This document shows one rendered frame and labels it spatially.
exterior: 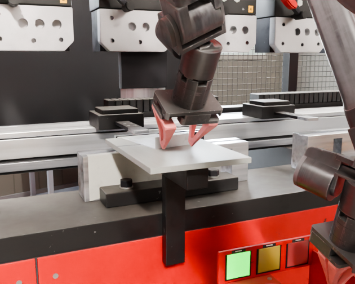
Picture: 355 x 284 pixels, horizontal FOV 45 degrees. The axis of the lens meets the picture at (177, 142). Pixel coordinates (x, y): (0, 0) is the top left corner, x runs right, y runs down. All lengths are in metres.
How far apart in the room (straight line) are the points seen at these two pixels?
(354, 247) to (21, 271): 0.53
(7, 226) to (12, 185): 2.79
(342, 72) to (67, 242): 0.53
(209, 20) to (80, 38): 0.84
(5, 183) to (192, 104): 2.98
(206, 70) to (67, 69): 0.80
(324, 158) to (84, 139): 0.66
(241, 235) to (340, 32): 0.46
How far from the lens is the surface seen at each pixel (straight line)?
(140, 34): 0.87
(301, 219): 1.01
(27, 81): 1.37
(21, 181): 3.61
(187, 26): 0.59
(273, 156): 1.48
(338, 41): 0.69
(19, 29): 0.82
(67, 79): 1.39
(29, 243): 0.78
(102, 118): 1.09
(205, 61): 0.64
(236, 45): 0.96
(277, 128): 1.39
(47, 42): 0.83
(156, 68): 0.92
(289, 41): 1.05
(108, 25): 0.85
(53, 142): 1.12
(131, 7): 0.83
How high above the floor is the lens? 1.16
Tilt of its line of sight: 11 degrees down
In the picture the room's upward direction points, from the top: straight up
